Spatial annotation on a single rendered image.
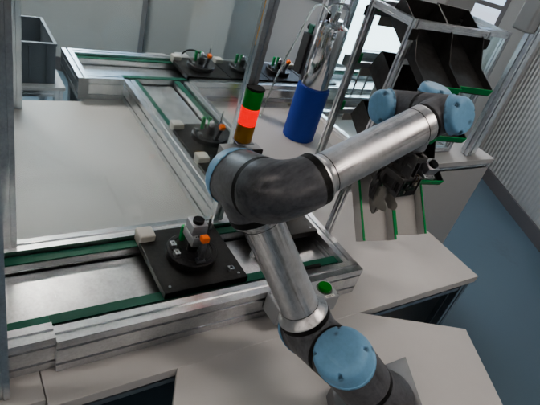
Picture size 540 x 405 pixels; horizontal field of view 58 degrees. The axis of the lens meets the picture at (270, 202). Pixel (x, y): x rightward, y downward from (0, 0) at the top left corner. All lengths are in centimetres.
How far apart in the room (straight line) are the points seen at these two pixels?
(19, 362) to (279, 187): 69
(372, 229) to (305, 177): 88
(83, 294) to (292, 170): 70
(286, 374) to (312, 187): 65
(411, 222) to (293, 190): 103
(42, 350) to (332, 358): 61
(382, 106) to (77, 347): 84
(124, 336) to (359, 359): 54
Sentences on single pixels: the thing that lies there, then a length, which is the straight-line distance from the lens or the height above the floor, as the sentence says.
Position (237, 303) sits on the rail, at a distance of 131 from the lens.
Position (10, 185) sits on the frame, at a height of 115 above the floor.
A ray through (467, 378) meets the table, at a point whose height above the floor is 86.
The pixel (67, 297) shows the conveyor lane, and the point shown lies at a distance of 130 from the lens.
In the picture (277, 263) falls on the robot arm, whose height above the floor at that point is 125.
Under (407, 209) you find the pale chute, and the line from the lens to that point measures 177.
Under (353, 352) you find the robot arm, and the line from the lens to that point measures 101.
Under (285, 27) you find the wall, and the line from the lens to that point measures 448.
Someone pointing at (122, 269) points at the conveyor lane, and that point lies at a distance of 137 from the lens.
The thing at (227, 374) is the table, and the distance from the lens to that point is 127.
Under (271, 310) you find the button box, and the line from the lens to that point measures 134.
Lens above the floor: 186
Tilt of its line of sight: 32 degrees down
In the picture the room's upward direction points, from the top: 18 degrees clockwise
